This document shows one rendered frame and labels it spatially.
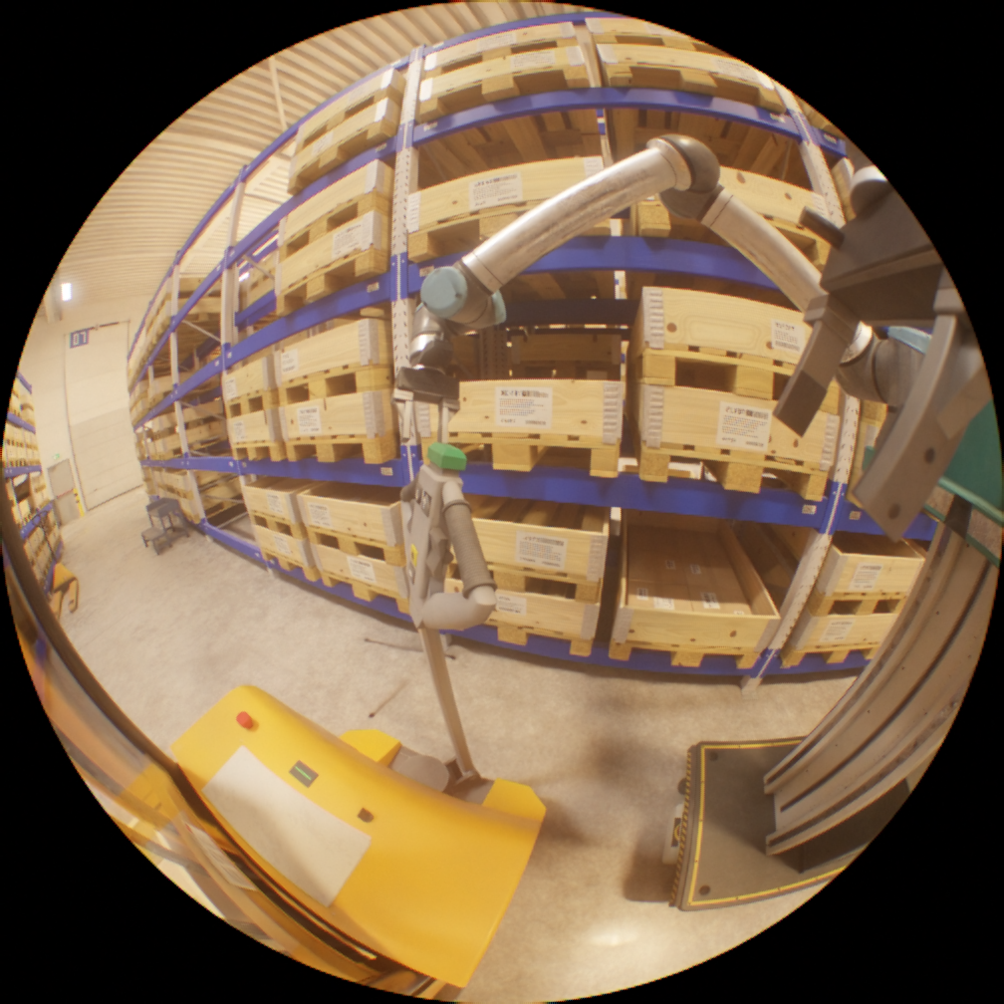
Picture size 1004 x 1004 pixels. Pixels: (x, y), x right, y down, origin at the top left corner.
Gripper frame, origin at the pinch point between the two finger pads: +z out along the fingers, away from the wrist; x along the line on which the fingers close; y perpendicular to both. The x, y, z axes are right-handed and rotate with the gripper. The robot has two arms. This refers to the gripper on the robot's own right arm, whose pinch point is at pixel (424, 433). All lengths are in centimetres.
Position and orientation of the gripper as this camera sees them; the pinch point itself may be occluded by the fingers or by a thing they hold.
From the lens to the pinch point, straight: 64.4
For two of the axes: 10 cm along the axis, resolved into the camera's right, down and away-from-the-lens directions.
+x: -8.6, -0.7, -5.0
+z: 0.4, 9.8, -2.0
